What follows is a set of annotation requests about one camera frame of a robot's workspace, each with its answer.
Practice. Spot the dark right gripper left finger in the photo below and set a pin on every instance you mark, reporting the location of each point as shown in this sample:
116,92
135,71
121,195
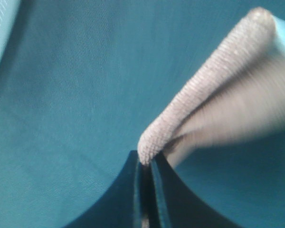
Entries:
121,205

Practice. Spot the black table mat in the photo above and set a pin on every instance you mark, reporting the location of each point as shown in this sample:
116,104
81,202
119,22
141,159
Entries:
80,80

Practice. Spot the brown towel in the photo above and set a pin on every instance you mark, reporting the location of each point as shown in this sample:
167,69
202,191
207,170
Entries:
237,94

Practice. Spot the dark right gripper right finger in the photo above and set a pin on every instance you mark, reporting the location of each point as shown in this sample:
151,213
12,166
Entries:
176,206

